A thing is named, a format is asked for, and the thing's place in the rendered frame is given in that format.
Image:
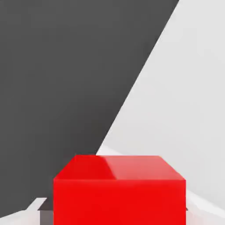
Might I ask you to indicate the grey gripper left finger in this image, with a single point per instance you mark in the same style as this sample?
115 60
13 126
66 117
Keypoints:
46 217

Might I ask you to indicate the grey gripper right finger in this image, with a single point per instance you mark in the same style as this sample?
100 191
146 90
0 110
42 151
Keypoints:
198 214

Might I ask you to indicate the small red cube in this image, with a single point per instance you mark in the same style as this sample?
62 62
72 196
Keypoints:
119 200

